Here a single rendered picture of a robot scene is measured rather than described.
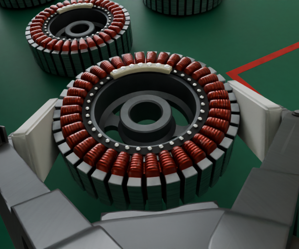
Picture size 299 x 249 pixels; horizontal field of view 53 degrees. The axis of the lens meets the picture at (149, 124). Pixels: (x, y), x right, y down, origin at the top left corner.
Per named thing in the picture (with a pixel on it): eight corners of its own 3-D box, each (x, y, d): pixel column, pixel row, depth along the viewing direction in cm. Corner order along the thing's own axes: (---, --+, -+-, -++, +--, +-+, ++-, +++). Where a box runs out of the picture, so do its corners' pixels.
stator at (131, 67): (254, 205, 17) (271, 168, 14) (56, 226, 17) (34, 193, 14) (210, 78, 24) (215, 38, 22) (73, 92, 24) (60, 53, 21)
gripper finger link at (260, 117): (267, 108, 14) (283, 106, 14) (225, 80, 20) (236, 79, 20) (265, 167, 15) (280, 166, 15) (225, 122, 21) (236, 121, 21)
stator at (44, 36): (143, 67, 32) (140, 36, 29) (36, 90, 30) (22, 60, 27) (122, 16, 39) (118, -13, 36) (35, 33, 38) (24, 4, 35)
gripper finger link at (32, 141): (40, 191, 14) (24, 193, 14) (67, 139, 21) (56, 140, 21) (26, 133, 13) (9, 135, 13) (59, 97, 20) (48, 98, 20)
